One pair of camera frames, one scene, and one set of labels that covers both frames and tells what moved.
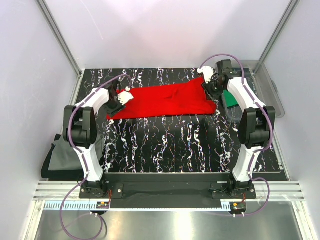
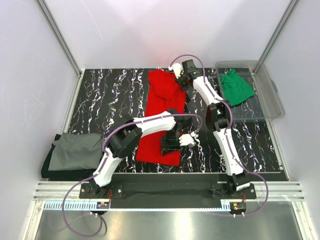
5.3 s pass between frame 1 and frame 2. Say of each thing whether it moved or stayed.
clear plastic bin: stayed
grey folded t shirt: stayed
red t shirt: moved
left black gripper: moved
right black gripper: moved
